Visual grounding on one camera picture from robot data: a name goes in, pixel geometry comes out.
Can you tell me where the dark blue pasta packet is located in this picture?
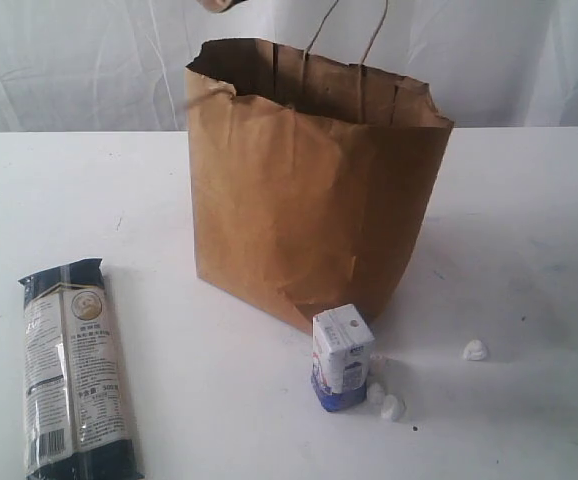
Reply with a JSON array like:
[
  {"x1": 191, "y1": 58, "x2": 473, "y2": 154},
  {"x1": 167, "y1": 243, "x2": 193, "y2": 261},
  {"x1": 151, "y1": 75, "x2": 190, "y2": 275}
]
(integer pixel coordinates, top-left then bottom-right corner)
[{"x1": 19, "y1": 258, "x2": 143, "y2": 479}]

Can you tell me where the small white milk carton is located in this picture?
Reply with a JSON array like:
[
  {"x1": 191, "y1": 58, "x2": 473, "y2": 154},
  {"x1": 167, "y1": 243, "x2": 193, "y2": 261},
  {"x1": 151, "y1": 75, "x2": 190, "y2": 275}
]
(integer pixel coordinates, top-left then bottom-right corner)
[{"x1": 311, "y1": 304, "x2": 375, "y2": 412}]

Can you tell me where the brown paper bag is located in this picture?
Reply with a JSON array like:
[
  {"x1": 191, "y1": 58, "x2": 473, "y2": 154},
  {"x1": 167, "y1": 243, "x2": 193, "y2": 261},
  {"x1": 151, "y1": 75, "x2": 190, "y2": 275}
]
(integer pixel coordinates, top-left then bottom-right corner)
[{"x1": 185, "y1": 38, "x2": 453, "y2": 332}]

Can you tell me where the brown stand-up coffee pouch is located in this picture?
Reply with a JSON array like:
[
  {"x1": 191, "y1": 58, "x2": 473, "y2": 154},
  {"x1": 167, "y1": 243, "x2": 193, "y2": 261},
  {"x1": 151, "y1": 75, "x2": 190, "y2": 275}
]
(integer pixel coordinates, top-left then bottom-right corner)
[{"x1": 197, "y1": 0, "x2": 246, "y2": 14}]

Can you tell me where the small white garlic clove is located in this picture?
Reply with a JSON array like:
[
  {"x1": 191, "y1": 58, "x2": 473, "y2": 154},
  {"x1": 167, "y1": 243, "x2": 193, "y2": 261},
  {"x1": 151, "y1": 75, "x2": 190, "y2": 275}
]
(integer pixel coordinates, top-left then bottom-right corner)
[{"x1": 367, "y1": 382, "x2": 387, "y2": 406}]

